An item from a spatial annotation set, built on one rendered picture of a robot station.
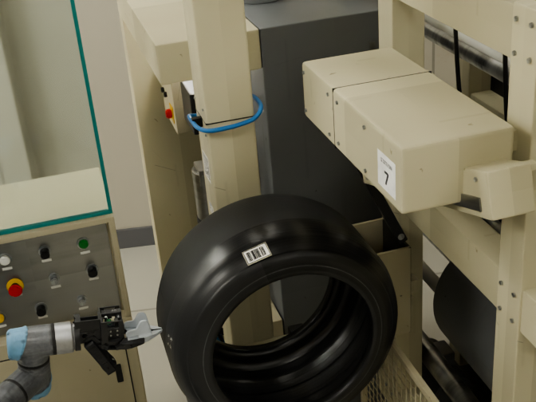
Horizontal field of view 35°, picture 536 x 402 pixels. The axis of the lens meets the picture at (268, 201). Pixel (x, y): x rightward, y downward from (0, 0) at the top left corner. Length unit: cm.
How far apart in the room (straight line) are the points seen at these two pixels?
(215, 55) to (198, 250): 48
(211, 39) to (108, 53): 253
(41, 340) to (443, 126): 104
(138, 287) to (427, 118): 309
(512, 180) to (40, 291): 163
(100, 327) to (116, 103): 276
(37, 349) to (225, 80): 80
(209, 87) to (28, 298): 102
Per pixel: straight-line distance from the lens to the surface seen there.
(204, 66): 214
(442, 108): 186
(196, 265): 204
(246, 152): 225
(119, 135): 479
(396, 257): 248
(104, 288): 282
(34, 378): 213
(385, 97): 192
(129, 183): 490
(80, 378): 294
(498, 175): 168
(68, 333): 208
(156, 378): 402
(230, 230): 205
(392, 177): 173
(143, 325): 210
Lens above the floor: 246
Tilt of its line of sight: 27 degrees down
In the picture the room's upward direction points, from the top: 5 degrees counter-clockwise
